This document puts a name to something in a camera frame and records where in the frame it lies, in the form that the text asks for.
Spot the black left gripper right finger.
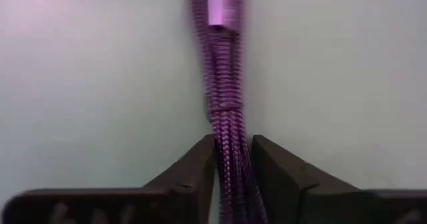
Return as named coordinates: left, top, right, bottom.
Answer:
left=250, top=134, right=427, bottom=224

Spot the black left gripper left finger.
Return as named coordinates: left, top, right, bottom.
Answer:
left=1, top=133, right=218, bottom=224

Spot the purple braided USB cable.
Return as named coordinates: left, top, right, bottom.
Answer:
left=190, top=0, right=268, bottom=224

